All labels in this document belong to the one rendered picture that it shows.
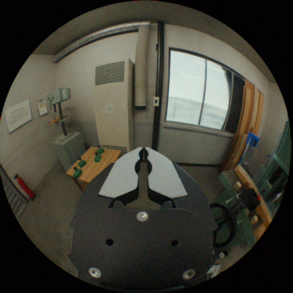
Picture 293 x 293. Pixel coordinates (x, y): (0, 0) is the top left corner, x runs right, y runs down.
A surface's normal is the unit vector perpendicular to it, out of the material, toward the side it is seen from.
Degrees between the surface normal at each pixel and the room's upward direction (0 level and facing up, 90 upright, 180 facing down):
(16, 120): 90
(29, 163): 90
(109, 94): 90
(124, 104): 90
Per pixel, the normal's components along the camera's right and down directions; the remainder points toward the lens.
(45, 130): 0.99, 0.09
